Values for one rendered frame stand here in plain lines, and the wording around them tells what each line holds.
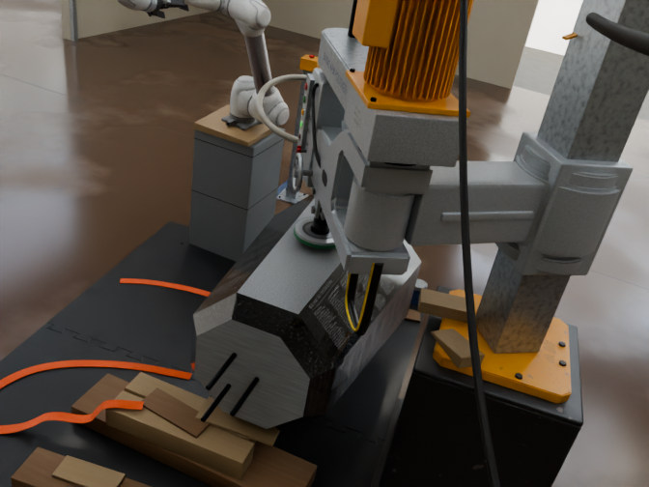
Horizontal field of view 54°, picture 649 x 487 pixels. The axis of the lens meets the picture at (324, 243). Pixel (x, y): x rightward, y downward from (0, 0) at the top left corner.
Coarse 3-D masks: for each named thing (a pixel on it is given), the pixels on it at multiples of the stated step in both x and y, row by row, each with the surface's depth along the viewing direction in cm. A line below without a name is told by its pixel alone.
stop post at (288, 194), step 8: (304, 56) 436; (304, 64) 433; (312, 64) 432; (304, 72) 438; (312, 72) 436; (296, 120) 456; (296, 128) 458; (296, 136) 462; (296, 144) 464; (288, 184) 481; (280, 192) 492; (288, 192) 485; (296, 192) 485; (288, 200) 483; (296, 200) 485
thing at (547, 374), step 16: (448, 320) 247; (560, 320) 259; (464, 336) 239; (480, 336) 241; (560, 336) 249; (544, 352) 239; (560, 352) 240; (448, 368) 228; (464, 368) 226; (496, 368) 226; (512, 368) 227; (528, 368) 229; (544, 368) 230; (560, 368) 232; (496, 384) 225; (512, 384) 222; (528, 384) 221; (544, 384) 223; (560, 384) 224; (560, 400) 220
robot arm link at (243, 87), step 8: (240, 80) 359; (248, 80) 359; (232, 88) 364; (240, 88) 359; (248, 88) 359; (232, 96) 364; (240, 96) 360; (248, 96) 358; (232, 104) 366; (240, 104) 362; (232, 112) 369; (240, 112) 366
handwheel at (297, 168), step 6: (300, 156) 237; (294, 162) 246; (300, 162) 235; (294, 168) 241; (300, 168) 234; (294, 174) 241; (300, 174) 234; (306, 174) 241; (312, 174) 242; (294, 180) 246; (300, 180) 235; (294, 186) 244; (300, 186) 237
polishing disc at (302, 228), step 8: (296, 224) 272; (304, 224) 273; (312, 224) 274; (296, 232) 267; (304, 232) 267; (312, 232) 268; (304, 240) 264; (312, 240) 263; (320, 240) 264; (328, 240) 265
